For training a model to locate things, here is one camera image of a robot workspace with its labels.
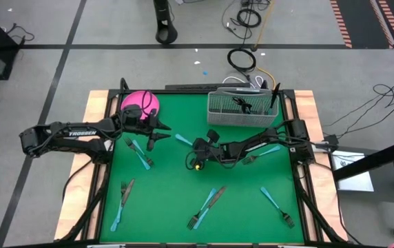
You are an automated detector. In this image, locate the white floor cable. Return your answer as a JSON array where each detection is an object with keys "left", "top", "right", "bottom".
[{"left": 222, "top": 74, "right": 264, "bottom": 89}]

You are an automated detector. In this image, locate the black diagonal table strut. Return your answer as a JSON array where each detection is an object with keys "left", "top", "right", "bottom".
[
  {"left": 295, "top": 165, "right": 348, "bottom": 244},
  {"left": 61, "top": 168, "right": 110, "bottom": 242}
]

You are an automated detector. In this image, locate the pink round plate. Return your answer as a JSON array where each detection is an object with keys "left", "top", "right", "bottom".
[{"left": 120, "top": 90, "right": 160, "bottom": 121}]

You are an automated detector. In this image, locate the orange floor cable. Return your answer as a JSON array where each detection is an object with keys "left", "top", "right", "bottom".
[{"left": 253, "top": 0, "right": 277, "bottom": 91}]

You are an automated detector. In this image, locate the green table mat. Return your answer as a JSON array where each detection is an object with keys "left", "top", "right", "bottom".
[{"left": 99, "top": 92, "right": 305, "bottom": 244}]

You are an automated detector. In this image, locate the grey plastic cutlery basket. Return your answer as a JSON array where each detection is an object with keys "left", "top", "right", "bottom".
[{"left": 206, "top": 87, "right": 280, "bottom": 128}]

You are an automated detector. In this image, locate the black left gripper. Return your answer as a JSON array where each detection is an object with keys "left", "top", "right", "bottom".
[{"left": 116, "top": 105, "right": 172, "bottom": 152}]

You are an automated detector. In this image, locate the black floor stand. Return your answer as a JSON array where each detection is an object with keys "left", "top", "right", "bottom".
[{"left": 153, "top": 0, "right": 179, "bottom": 45}]

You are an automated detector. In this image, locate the blue-handled metal knife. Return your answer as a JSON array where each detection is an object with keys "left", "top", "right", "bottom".
[
  {"left": 110, "top": 178, "right": 136, "bottom": 233},
  {"left": 192, "top": 185, "right": 229, "bottom": 231},
  {"left": 175, "top": 133, "right": 194, "bottom": 148}
]

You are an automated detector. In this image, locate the black power strip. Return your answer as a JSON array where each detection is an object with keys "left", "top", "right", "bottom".
[{"left": 165, "top": 82, "right": 252, "bottom": 92}]

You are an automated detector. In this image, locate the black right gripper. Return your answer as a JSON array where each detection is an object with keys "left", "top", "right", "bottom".
[{"left": 191, "top": 130, "right": 226, "bottom": 163}]

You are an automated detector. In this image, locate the blue-handled metal fork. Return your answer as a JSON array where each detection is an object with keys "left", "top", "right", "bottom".
[
  {"left": 116, "top": 181, "right": 129, "bottom": 220},
  {"left": 123, "top": 136, "right": 152, "bottom": 171},
  {"left": 260, "top": 186, "right": 296, "bottom": 229},
  {"left": 131, "top": 139, "right": 155, "bottom": 168},
  {"left": 186, "top": 187, "right": 218, "bottom": 231},
  {"left": 240, "top": 145, "right": 282, "bottom": 165}
]

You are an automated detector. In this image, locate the coiled black cable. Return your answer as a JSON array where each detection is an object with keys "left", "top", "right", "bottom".
[
  {"left": 235, "top": 8, "right": 262, "bottom": 28},
  {"left": 227, "top": 48, "right": 257, "bottom": 73}
]

